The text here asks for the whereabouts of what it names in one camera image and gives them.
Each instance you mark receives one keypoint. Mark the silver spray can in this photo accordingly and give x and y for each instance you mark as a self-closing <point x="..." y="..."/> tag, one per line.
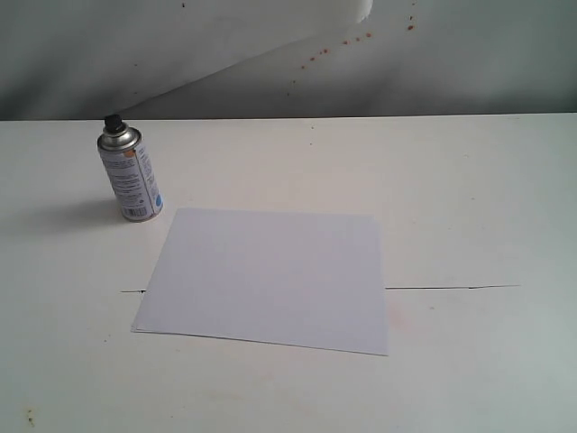
<point x="128" y="166"/>

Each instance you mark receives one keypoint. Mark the white paper sheet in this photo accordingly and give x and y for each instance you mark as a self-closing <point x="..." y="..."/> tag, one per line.
<point x="302" y="279"/>

